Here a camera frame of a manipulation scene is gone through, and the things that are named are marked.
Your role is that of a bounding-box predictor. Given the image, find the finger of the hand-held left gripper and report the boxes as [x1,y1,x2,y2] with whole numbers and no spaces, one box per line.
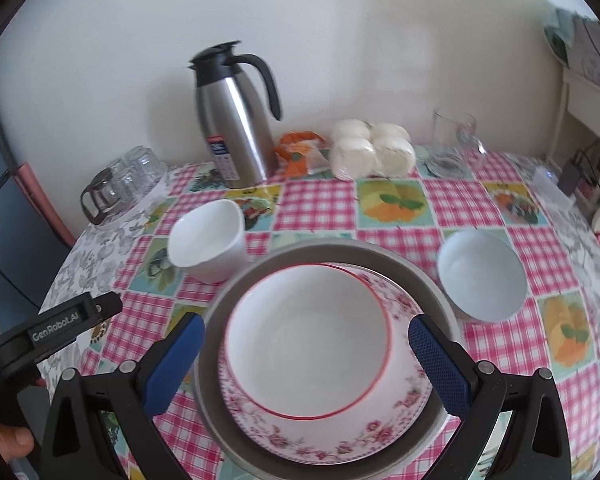
[0,291,123,378]

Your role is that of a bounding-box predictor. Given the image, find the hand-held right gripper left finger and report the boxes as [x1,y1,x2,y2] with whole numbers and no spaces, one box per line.
[40,311,206,480]

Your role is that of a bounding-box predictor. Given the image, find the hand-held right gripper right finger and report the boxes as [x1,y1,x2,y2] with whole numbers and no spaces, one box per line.
[408,314,573,480]

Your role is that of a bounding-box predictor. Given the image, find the large stainless steel plate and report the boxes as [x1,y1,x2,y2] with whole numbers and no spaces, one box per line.
[192,239,463,480]

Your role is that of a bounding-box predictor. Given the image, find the strawberry print bowl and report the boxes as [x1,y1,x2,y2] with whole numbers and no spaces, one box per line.
[224,262,393,420]

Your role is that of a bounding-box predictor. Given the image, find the white floral rim plate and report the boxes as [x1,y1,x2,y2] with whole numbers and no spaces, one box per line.
[219,261,433,465]

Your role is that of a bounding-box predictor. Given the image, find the person's left hand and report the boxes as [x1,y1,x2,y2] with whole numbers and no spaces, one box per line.
[0,420,36,461]

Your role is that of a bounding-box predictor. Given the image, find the light blue bowl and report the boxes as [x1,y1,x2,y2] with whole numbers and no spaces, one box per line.
[437,230,528,323]

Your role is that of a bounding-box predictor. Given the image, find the blue panel with pink edge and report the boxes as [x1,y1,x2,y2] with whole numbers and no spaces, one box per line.
[0,82,76,311]

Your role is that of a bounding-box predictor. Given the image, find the small white bowl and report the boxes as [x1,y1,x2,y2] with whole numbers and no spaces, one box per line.
[167,199,248,283]

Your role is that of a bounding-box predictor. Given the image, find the clear glass cup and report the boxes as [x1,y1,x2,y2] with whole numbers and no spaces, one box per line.
[105,157,136,186]
[125,146,163,183]

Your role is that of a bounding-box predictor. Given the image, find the white power strip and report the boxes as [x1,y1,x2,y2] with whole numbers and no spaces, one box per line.
[532,167,576,208]

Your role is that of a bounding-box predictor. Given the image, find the black charger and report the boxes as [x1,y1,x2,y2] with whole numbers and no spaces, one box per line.
[557,157,588,196]

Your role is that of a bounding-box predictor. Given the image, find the clear glass mug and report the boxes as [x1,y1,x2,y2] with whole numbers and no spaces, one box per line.
[427,108,487,178]

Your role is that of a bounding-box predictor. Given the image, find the orange snack packet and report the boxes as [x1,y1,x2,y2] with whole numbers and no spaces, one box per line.
[274,131,331,176]

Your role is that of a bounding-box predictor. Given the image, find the stainless steel thermos jug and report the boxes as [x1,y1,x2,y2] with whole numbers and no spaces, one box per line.
[188,40,283,190]

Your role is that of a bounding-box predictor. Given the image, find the white wooden shelf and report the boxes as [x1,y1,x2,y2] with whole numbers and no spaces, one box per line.
[545,67,600,201]

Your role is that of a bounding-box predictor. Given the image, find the floral cushion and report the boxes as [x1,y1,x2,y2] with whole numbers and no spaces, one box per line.
[542,7,600,86]

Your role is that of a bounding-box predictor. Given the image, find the glass teapot with black handle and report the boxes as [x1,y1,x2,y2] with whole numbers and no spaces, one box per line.
[80,167,131,226]

